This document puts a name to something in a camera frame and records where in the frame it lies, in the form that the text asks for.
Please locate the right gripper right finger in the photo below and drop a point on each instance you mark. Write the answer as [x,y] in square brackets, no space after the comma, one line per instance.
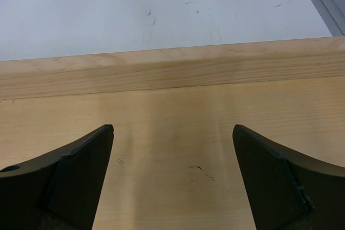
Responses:
[287,189]

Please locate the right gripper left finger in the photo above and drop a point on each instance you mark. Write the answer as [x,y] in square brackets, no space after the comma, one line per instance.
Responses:
[60,189]

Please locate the wooden clothes rack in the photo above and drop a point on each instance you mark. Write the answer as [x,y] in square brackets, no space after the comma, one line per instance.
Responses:
[173,164]

